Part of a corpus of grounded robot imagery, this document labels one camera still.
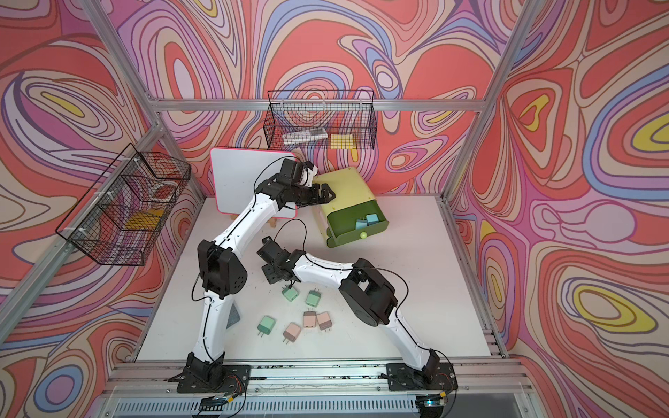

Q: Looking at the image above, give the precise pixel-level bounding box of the green plug upper right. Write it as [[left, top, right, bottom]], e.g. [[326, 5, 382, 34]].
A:
[[305, 290, 322, 308]]

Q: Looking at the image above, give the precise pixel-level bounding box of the pink plug middle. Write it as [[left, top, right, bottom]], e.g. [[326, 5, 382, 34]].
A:
[[302, 310, 317, 328]]

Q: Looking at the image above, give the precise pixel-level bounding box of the black wire basket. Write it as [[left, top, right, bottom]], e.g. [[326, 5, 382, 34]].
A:
[[56, 145, 192, 266], [263, 88, 378, 151]]

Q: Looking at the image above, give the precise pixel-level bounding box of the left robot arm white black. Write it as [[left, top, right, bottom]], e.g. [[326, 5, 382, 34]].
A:
[[193, 157, 335, 366]]

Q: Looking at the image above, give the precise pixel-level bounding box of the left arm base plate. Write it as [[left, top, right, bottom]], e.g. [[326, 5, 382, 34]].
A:
[[177, 364, 251, 394]]

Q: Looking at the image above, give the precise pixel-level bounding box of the pink framed whiteboard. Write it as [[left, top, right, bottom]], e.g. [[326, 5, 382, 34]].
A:
[[210, 148, 295, 215]]

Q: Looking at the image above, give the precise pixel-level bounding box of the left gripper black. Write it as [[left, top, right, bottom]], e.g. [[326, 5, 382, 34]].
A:
[[288, 181, 336, 207]]

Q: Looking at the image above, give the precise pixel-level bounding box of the pink plug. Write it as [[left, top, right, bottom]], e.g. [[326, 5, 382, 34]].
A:
[[282, 322, 302, 344], [316, 312, 333, 332], [302, 310, 317, 328]]

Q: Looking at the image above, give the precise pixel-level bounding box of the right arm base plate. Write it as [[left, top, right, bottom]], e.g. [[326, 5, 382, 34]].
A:
[[384, 362, 458, 394]]

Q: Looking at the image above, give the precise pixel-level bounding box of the green plug upper left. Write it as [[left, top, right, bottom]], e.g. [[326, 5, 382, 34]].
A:
[[282, 285, 300, 302]]

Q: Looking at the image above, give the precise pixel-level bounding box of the pink plug right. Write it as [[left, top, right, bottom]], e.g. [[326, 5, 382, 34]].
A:
[[316, 312, 333, 332]]

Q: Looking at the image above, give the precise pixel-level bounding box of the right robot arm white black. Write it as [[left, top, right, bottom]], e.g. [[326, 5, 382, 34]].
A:
[[257, 236, 440, 388]]

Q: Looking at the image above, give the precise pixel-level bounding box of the green plug lower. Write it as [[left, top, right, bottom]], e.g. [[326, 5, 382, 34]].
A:
[[256, 315, 276, 337]]

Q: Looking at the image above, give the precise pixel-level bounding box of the yellow sponge in back basket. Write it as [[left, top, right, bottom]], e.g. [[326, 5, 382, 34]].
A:
[[329, 134, 356, 150]]

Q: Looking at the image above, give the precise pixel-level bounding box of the grey felt eraser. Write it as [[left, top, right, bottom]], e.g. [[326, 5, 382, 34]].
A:
[[226, 303, 240, 329]]

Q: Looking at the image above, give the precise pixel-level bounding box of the back black wire basket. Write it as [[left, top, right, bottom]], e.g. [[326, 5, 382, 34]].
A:
[[263, 88, 378, 151]]

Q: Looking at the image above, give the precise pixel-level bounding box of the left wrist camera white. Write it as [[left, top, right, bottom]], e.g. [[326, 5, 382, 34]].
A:
[[299, 161, 318, 187]]

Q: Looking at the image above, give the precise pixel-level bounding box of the yellow item in left basket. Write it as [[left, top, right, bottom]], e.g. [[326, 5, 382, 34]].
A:
[[124, 209, 165, 232]]

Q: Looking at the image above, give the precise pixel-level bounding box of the green plug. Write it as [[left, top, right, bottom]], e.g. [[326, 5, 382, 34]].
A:
[[256, 315, 276, 337], [282, 285, 300, 302], [305, 290, 322, 308]]

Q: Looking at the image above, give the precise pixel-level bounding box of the tape roll in left basket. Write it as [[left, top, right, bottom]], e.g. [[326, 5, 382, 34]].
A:
[[146, 182, 176, 203]]

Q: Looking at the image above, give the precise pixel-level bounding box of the left black wire basket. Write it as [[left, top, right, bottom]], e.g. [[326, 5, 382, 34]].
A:
[[56, 145, 192, 266]]

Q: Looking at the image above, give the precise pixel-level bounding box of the yellow green drawer cabinet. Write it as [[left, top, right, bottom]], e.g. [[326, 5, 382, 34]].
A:
[[314, 167, 377, 241]]

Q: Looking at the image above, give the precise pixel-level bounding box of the grey remote in back basket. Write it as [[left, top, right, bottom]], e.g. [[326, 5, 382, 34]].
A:
[[282, 128, 329, 146]]

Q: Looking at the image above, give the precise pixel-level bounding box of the pink plug lower left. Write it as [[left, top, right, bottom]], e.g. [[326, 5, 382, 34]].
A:
[[282, 322, 302, 344]]

